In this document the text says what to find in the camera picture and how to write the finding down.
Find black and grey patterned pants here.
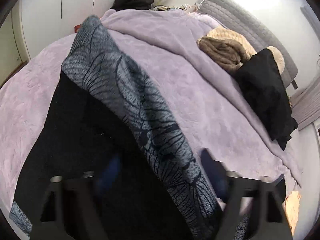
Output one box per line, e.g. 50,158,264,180
10,16,223,239

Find grey curtain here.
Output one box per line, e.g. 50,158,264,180
291,76,319,130

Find lilac fleece bed blanket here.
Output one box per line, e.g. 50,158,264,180
0,8,304,233

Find black folded garment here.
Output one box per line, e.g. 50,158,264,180
233,48,298,150

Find round cream pleated cushion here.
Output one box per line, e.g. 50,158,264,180
267,46,285,74

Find beige knitted garment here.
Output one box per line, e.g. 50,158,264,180
197,26,257,73

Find grey quilted headboard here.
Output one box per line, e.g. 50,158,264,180
199,0,298,89

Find black clothes pile beside bed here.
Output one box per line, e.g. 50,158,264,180
111,0,154,11

